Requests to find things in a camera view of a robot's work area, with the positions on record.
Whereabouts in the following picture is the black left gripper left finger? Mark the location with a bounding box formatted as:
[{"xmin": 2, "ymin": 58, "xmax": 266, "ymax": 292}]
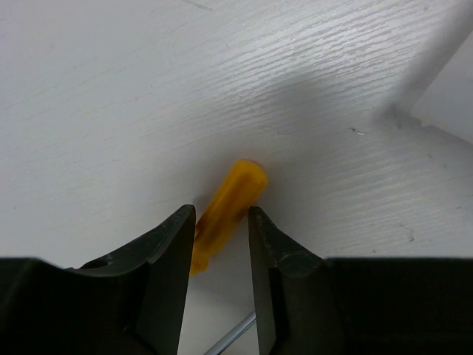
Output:
[{"xmin": 1, "ymin": 205, "xmax": 196, "ymax": 354}]

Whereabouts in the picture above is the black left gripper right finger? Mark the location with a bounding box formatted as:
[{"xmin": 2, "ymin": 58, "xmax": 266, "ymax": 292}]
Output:
[{"xmin": 248, "ymin": 207, "xmax": 472, "ymax": 354}]

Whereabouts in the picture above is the yellow screwdriver long shaft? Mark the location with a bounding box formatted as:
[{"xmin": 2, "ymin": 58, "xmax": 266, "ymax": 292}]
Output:
[{"xmin": 188, "ymin": 158, "xmax": 270, "ymax": 355}]

